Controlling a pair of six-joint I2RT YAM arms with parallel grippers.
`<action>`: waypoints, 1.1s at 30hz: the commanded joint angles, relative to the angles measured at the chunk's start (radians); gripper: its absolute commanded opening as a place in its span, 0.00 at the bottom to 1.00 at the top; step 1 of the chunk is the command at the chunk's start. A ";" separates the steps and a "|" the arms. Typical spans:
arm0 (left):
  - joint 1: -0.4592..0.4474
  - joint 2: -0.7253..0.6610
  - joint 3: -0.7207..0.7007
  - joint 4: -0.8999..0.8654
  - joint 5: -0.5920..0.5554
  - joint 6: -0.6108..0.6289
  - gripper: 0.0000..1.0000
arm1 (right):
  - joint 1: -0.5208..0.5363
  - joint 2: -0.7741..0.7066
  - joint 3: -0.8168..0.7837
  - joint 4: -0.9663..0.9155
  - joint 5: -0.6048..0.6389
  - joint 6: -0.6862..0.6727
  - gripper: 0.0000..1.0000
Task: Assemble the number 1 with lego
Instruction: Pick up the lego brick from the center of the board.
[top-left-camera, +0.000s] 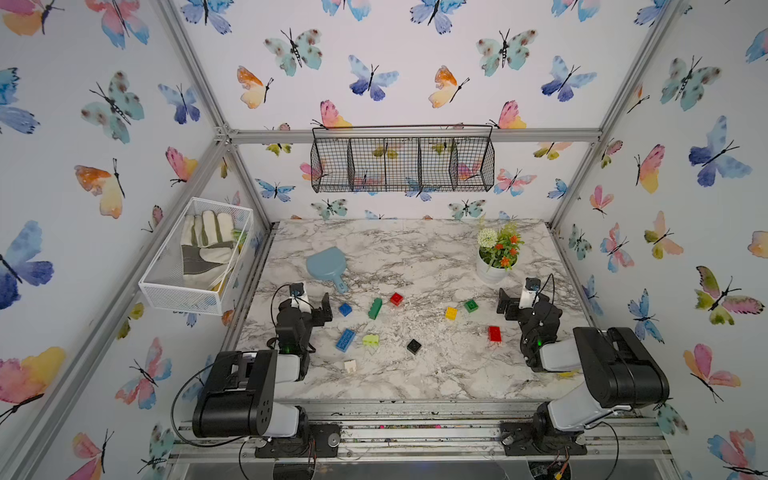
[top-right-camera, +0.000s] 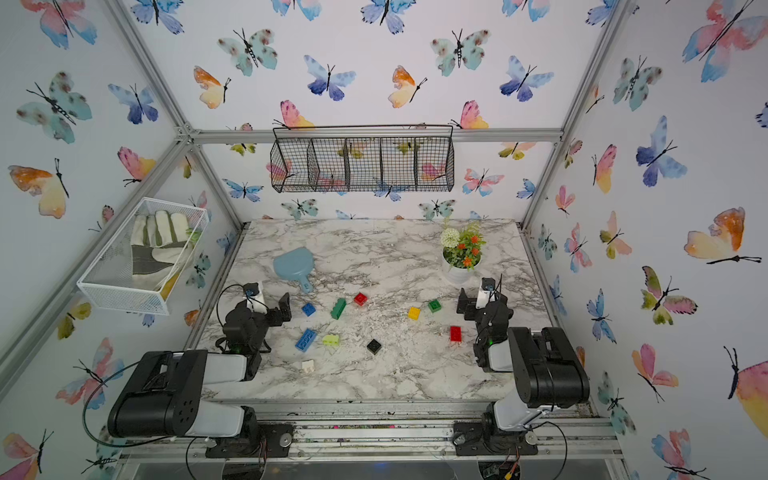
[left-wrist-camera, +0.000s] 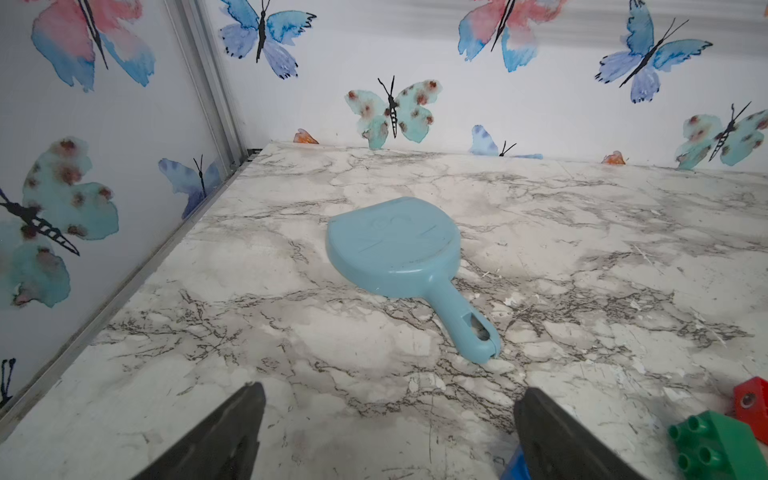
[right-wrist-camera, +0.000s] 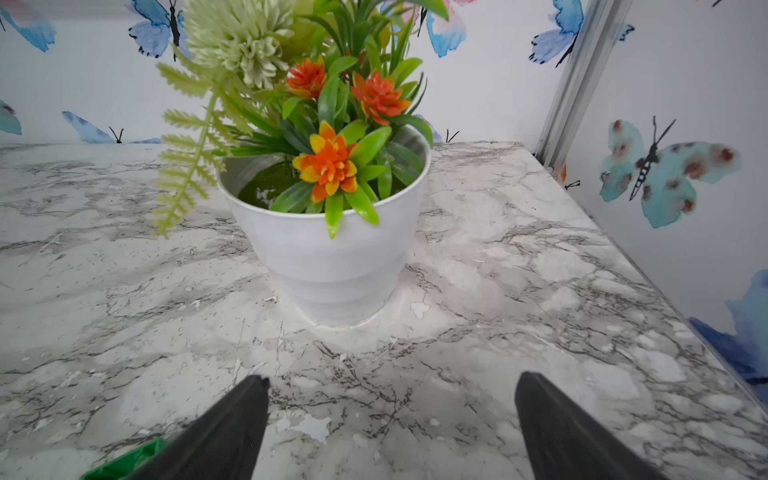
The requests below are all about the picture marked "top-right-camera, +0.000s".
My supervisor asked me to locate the green long lego brick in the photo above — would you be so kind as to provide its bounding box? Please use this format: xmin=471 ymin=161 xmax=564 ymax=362
xmin=331 ymin=298 xmax=347 ymax=320

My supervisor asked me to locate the black small lego brick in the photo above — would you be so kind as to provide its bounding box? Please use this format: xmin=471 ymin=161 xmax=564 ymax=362
xmin=366 ymin=339 xmax=382 ymax=355

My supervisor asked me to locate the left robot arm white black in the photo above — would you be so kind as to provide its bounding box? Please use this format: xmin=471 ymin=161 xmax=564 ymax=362
xmin=107 ymin=293 xmax=292 ymax=439

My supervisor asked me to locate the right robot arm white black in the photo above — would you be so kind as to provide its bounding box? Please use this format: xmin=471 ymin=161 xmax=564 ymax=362
xmin=456 ymin=289 xmax=590 ymax=435

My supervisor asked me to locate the red lego brick right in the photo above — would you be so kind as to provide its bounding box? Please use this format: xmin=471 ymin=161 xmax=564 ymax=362
xmin=449 ymin=326 xmax=463 ymax=343

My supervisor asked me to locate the blue long lego brick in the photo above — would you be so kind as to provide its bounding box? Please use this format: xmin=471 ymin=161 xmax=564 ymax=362
xmin=295 ymin=329 xmax=317 ymax=353

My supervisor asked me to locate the lime green lego brick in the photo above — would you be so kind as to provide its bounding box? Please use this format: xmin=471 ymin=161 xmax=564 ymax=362
xmin=322 ymin=334 xmax=340 ymax=348

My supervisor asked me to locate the red square lego brick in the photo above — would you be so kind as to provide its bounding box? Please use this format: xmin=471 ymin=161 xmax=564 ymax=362
xmin=353 ymin=292 xmax=368 ymax=307

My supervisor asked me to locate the white pot with flowers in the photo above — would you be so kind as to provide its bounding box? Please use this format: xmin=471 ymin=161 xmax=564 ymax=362
xmin=440 ymin=220 xmax=486 ymax=286

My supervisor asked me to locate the light blue dustpan scoop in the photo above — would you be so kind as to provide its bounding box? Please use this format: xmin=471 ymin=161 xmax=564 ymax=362
xmin=273 ymin=247 xmax=314 ymax=294

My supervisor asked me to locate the work glove white grey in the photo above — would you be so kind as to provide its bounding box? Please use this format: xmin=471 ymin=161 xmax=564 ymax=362
xmin=130 ymin=210 xmax=194 ymax=291

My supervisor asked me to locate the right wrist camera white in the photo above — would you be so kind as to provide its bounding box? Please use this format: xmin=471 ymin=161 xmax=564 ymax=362
xmin=475 ymin=277 xmax=497 ymax=309

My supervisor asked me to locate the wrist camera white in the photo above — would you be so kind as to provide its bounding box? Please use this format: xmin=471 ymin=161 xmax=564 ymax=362
xmin=243 ymin=282 xmax=268 ymax=314
xmin=475 ymin=277 xmax=497 ymax=309

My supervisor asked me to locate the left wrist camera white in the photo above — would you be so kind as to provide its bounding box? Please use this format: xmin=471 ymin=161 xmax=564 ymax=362
xmin=243 ymin=282 xmax=268 ymax=314

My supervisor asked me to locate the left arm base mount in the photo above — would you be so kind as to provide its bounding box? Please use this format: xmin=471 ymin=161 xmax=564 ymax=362
xmin=205 ymin=423 xmax=295 ymax=460

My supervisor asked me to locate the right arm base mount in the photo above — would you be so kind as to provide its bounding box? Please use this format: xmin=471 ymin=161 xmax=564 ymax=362
xmin=451 ymin=422 xmax=538 ymax=456

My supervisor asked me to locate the white wire wall basket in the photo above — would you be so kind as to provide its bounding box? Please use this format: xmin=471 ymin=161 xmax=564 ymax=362
xmin=77 ymin=197 xmax=209 ymax=316

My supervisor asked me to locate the black wire wall basket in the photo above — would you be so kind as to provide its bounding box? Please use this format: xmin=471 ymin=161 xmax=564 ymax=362
xmin=267 ymin=124 xmax=455 ymax=196

